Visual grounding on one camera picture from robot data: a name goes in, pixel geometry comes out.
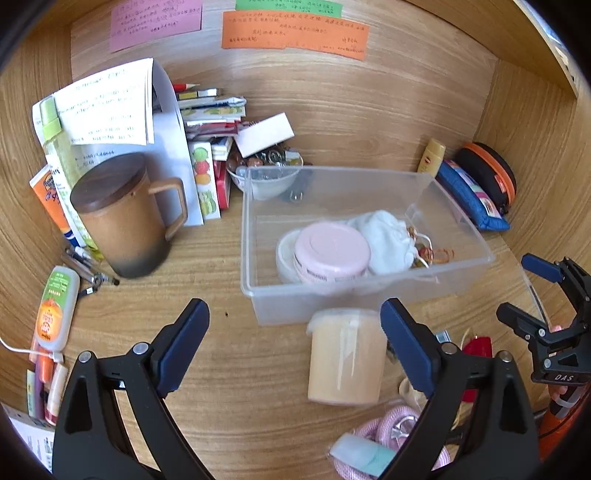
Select white card box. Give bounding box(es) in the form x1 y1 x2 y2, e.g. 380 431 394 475
235 113 295 158

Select light teal bottle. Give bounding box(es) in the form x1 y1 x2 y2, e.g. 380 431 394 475
329 433 399 479

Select pink rope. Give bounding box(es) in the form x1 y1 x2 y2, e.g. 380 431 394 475
333 405 452 480

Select white paper documents bag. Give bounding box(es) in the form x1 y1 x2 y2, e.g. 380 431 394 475
31 58 205 228

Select pink sticky note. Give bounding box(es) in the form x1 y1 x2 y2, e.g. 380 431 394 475
109 0 204 53

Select cream seashell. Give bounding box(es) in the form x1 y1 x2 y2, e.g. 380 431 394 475
398 377 428 409

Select white round jar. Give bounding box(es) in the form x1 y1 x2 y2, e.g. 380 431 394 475
276 229 306 283

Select blue fabric pouch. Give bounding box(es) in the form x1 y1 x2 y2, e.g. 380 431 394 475
435 159 512 232

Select stack of booklets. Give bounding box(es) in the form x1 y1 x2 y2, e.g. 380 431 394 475
175 88 248 140

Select orange sticky note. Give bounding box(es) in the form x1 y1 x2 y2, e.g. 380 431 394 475
221 10 370 62

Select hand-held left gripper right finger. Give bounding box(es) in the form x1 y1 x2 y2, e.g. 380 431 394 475
380 298 542 480

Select glass bowl of trinkets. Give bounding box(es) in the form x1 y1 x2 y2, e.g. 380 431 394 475
225 148 304 202

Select black and orange case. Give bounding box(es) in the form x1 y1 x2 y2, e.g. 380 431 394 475
454 141 518 216

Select light green bottle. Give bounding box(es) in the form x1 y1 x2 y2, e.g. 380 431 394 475
39 98 105 259

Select brown mug with lid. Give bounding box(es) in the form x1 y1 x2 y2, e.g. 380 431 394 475
69 152 189 280

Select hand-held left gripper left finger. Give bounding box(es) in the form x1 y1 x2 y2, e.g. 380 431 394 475
52 298 218 480

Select orange sunscreen tube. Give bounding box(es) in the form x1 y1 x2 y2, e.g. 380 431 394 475
29 167 81 251

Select green sticky note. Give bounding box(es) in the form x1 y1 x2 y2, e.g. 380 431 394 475
235 0 345 17

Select white bottle with orange label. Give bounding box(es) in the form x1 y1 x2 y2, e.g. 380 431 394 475
36 266 81 352

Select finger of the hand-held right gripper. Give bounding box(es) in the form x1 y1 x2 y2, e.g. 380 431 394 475
496 301 551 345
522 253 591 320

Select printed leaflet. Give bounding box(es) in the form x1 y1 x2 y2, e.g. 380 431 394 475
8 408 57 474

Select white cloth pouch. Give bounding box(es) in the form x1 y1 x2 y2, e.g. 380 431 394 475
347 209 420 278

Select red pouch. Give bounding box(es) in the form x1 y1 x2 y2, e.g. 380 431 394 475
461 336 494 403

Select macaron print box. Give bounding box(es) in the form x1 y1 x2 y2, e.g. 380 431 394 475
188 141 221 221

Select orange rings and keys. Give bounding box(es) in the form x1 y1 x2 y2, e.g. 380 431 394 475
405 225 456 269

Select red and white box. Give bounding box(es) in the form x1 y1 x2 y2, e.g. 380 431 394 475
211 137 235 209

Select person's right forearm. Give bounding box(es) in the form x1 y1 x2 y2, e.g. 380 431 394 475
538 406 580 461

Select pink round jar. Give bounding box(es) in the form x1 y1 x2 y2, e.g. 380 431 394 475
293 222 372 285

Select lip balm sticks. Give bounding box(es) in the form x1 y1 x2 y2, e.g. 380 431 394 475
27 340 71 426

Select yellow tube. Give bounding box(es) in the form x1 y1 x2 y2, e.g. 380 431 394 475
417 138 447 177

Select white cable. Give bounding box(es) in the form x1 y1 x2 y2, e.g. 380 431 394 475
0 336 64 366

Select cream frosted jar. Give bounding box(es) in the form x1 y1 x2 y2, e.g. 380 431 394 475
307 308 389 407

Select clear plastic box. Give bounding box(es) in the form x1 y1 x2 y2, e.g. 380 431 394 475
239 165 498 327

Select wooden desktop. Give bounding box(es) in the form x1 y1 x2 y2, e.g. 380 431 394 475
0 152 555 480

